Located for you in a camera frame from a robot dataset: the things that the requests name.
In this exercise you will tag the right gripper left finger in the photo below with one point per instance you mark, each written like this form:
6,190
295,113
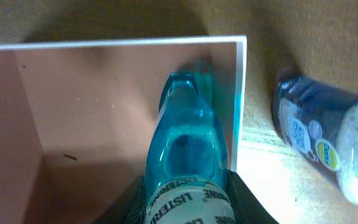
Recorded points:
129,207

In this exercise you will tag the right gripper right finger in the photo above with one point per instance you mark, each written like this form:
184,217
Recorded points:
247,209

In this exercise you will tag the teal Listerine mouthwash bottle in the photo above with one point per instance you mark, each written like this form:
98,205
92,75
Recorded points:
186,168

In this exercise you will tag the dark blue soap bottle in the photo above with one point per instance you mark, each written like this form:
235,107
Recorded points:
320,122

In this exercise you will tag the white square cardboard box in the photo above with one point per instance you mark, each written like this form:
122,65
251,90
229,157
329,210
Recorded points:
76,118

